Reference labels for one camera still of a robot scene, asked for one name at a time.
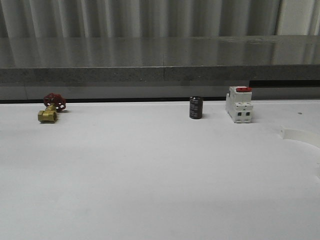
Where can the white half pipe clamp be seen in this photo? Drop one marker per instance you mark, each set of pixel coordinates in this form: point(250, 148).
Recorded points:
point(300, 135)

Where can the black cylindrical capacitor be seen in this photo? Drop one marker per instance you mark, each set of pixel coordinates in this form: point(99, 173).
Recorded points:
point(195, 107)

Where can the grey stone ledge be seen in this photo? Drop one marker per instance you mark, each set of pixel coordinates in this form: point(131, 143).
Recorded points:
point(258, 61)

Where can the brass valve red handwheel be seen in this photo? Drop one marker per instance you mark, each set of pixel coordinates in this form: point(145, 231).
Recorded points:
point(54, 103)

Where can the white circuit breaker red switch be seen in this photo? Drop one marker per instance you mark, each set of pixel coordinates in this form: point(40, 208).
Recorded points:
point(239, 105)

